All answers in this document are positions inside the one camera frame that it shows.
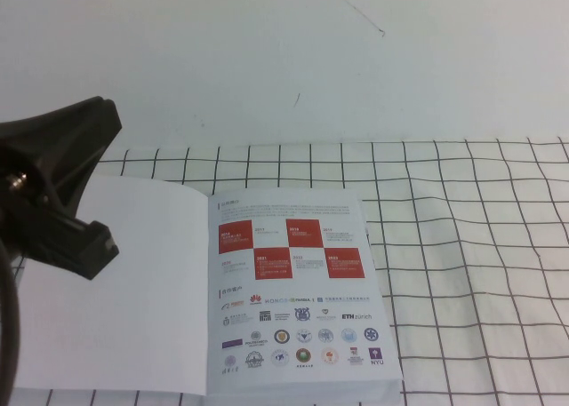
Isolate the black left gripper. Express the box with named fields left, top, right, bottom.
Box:
left=0, top=95, right=124, bottom=283

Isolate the AgileX robot brochure book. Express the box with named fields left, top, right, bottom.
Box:
left=12, top=174, right=406, bottom=402

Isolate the white black-grid tablecloth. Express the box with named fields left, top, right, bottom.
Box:
left=0, top=137, right=569, bottom=406

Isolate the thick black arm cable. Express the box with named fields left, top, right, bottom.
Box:
left=0, top=241, right=22, bottom=392

